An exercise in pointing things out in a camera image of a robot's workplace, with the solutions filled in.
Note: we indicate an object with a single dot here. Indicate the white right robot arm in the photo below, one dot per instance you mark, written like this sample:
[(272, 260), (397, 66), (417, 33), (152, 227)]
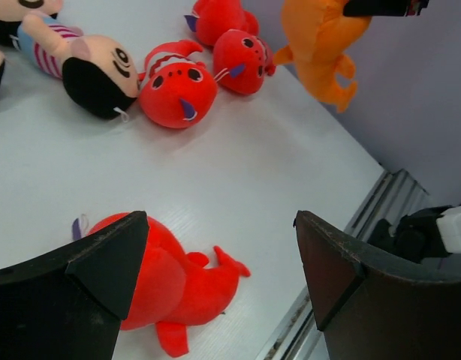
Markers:
[(430, 232)]

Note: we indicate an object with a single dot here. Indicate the red shark plush back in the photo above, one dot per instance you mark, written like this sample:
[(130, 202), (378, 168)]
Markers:
[(210, 19)]

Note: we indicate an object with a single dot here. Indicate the red shark plush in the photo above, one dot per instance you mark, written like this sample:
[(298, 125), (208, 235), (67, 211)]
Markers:
[(175, 91), (241, 61), (176, 289), (210, 19)]

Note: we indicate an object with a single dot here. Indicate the cartoon boy doll upper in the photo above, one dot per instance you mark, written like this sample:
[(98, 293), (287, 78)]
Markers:
[(13, 11)]

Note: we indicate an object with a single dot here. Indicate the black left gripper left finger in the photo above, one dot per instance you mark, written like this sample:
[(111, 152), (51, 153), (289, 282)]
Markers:
[(69, 303)]

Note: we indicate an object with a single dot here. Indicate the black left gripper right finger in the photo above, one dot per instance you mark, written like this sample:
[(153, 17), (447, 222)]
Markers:
[(402, 310)]

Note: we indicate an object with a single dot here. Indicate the aluminium frame rail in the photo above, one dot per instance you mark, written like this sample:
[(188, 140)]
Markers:
[(333, 268)]

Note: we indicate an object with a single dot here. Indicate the cartoon boy doll lower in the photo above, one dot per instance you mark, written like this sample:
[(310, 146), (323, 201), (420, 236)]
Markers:
[(97, 72)]

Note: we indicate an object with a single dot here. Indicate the orange shark plush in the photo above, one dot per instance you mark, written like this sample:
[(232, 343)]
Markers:
[(318, 34)]

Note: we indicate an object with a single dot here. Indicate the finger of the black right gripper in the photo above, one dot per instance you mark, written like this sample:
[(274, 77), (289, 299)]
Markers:
[(384, 8)]

